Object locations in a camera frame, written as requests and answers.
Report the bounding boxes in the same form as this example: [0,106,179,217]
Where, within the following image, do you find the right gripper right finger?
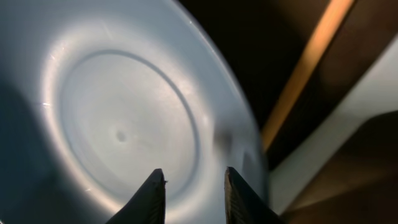
[224,167,283,224]

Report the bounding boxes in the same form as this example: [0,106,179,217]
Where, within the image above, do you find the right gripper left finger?
[106,169,166,224]

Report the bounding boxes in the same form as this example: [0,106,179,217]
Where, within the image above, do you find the blue plate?
[1,1,268,223]

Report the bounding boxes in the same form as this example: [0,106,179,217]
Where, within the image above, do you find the brown serving tray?
[182,0,397,170]

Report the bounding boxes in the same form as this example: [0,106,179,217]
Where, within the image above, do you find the light blue plastic knife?
[269,38,397,215]

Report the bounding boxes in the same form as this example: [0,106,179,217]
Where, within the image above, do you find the wooden chopstick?
[262,0,355,152]

